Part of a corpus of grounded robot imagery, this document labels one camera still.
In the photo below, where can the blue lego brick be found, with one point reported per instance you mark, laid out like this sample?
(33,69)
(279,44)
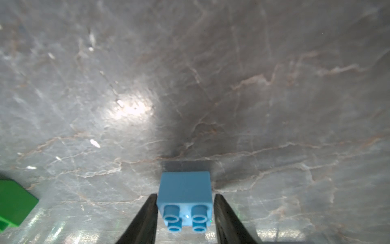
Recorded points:
(185,199)

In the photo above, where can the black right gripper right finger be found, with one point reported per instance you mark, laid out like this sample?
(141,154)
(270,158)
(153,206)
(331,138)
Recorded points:
(229,229)

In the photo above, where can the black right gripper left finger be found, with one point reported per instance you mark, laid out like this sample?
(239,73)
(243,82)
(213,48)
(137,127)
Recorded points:
(142,229)

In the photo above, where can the long green lego brick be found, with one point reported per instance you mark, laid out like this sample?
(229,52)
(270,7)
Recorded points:
(16,204)

